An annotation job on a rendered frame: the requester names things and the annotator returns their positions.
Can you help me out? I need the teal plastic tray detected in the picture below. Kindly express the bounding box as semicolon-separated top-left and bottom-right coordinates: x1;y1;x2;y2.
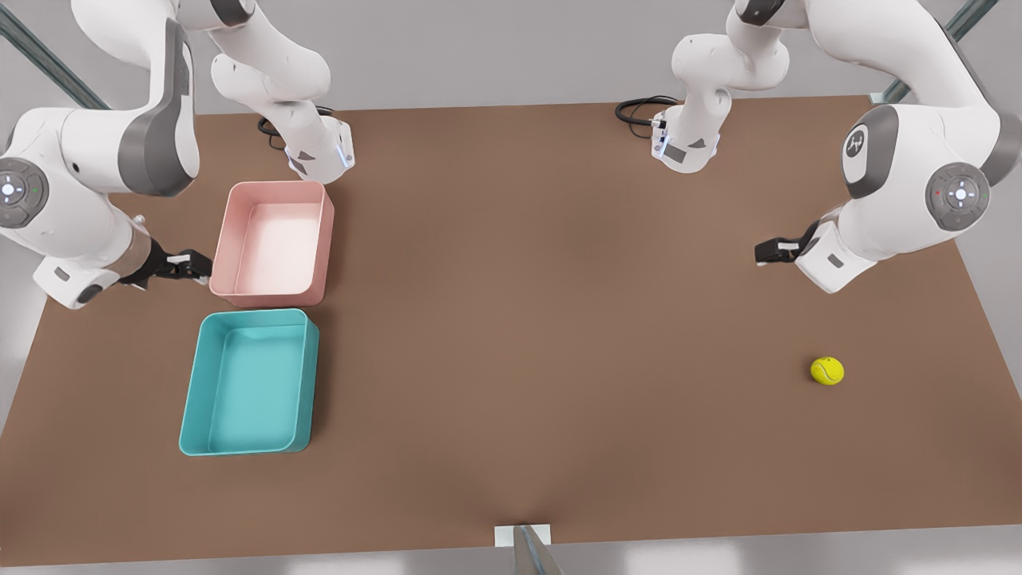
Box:
179;309;320;457

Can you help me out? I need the silver frame post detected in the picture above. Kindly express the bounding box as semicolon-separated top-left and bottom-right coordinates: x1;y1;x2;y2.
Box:
870;0;999;105
494;524;564;575
0;10;111;111

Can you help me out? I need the black cable loop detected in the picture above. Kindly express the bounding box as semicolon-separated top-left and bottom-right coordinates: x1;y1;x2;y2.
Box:
615;96;681;138
257;106;336;151

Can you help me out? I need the pink plastic tray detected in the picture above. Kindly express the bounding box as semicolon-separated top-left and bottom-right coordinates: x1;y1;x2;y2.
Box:
209;180;335;308

